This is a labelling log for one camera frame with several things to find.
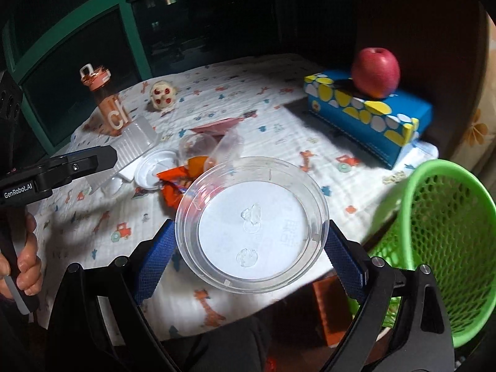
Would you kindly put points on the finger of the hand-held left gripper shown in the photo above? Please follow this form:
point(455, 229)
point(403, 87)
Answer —
point(100, 157)

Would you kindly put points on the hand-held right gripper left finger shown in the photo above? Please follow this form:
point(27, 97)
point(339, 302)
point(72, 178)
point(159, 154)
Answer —
point(155, 263)

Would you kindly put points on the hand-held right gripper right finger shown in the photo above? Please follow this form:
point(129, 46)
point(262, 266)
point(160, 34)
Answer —
point(345, 267)

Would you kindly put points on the clear ribbed plastic tray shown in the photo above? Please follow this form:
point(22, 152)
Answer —
point(135, 139)

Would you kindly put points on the small white plastic lid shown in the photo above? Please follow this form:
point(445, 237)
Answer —
point(149, 170)

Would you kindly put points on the orange snack wrapper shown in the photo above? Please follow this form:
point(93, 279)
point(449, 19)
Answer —
point(174, 192)

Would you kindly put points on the clear round plastic lid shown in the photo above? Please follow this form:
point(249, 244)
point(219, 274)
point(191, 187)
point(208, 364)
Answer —
point(232, 209)

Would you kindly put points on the green mesh plastic basket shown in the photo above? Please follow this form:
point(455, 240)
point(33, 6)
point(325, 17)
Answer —
point(445, 248)

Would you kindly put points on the clear plastic cup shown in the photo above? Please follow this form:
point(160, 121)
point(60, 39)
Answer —
point(228, 145)

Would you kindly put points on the person's left hand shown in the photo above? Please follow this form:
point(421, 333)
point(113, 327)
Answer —
point(30, 263)

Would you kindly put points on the orange water bottle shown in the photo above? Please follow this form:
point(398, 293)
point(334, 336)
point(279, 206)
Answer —
point(112, 116)

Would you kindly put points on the orange box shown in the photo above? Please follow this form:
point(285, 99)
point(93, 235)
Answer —
point(329, 310)

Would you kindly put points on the white round toy red spots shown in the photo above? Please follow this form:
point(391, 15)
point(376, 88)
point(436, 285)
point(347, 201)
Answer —
point(162, 97)

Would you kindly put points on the person's dark pants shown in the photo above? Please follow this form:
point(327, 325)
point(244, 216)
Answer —
point(224, 348)

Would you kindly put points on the pink snack packet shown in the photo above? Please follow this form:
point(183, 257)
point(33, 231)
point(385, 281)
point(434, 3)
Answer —
point(217, 126)

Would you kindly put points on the blue spotted tissue box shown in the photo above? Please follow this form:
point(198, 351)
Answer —
point(348, 124)

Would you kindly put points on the white printed blanket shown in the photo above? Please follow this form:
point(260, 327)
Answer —
point(271, 124)

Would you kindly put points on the beige floral curtain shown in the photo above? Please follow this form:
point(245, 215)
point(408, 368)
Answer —
point(480, 131)

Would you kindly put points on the red apple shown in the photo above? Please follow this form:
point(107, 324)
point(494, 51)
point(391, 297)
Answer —
point(374, 71)

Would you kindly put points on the green window frame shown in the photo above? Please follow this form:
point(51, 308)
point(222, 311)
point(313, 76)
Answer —
point(133, 35)

